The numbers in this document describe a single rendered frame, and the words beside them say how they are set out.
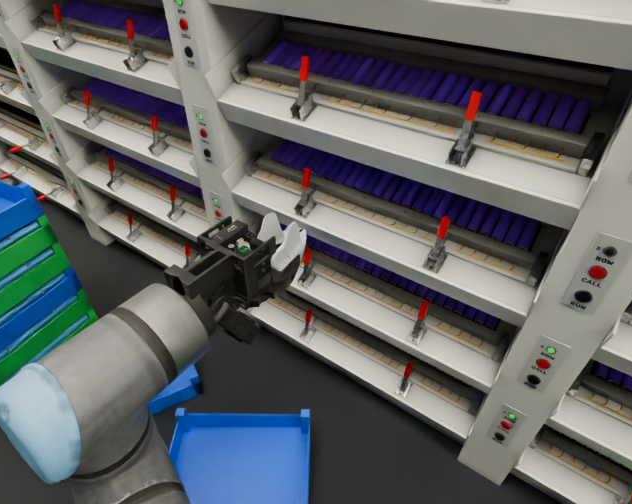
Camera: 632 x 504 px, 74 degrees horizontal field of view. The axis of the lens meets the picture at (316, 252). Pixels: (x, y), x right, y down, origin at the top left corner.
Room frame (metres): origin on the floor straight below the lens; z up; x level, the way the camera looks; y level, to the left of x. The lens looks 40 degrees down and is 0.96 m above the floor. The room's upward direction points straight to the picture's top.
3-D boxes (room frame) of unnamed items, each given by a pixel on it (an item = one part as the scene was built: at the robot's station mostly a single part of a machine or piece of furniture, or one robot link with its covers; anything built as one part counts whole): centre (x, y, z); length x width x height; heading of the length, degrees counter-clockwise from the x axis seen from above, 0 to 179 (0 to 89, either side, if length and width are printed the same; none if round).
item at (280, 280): (0.38, 0.05, 0.60); 0.09 x 0.05 x 0.02; 145
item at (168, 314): (0.27, 0.15, 0.62); 0.10 x 0.05 x 0.09; 55
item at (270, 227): (0.44, 0.06, 0.62); 0.09 x 0.03 x 0.06; 145
